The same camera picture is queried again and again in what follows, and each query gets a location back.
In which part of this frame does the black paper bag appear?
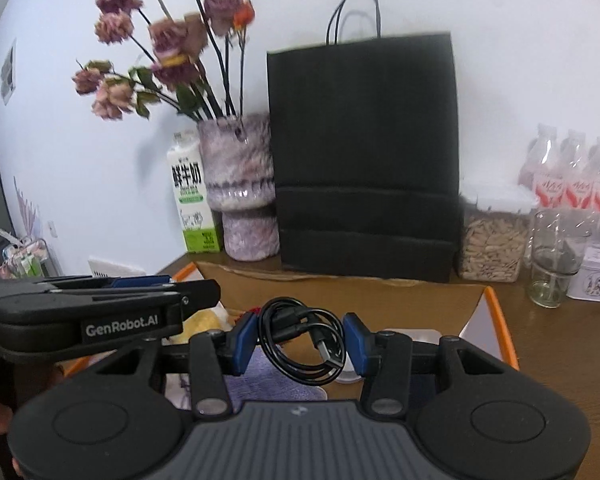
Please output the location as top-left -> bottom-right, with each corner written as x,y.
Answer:
266,0 -> 462,284

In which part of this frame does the white patterned tin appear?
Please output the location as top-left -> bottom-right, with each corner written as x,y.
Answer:
566,242 -> 600,304

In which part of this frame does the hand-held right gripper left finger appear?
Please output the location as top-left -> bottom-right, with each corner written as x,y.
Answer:
84,311 -> 259,420

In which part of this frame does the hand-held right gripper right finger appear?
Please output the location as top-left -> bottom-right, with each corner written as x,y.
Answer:
343,311 -> 506,419

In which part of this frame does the yellow white plush toy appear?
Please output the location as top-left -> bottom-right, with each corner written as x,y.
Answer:
170,310 -> 232,346

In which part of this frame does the purple marbled vase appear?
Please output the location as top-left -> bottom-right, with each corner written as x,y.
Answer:
197,112 -> 281,262

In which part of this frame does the orange cardboard box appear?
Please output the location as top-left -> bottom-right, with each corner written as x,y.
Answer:
62,260 -> 520,402

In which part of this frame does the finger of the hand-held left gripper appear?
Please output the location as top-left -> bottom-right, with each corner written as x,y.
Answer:
0,279 -> 222,327
0,274 -> 174,306

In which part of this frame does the bunch of dried roses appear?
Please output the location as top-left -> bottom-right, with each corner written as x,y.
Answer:
71,0 -> 257,122

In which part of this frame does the black cable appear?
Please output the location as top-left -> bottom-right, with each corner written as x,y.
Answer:
256,297 -> 345,387

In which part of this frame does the small wall picture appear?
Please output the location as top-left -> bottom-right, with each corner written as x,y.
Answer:
0,39 -> 19,107

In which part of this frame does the white green milk carton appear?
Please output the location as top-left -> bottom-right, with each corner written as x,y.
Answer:
166,130 -> 220,255

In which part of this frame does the clear container of seeds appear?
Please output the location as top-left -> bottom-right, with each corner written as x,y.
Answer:
457,185 -> 537,282

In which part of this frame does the clear glass cup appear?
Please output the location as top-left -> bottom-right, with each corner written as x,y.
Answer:
526,209 -> 594,309

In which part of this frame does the brown wooden desktop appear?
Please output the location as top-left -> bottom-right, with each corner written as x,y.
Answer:
155,252 -> 600,480

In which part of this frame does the purple woven pouch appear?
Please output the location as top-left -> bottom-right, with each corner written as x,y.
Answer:
222,347 -> 328,402

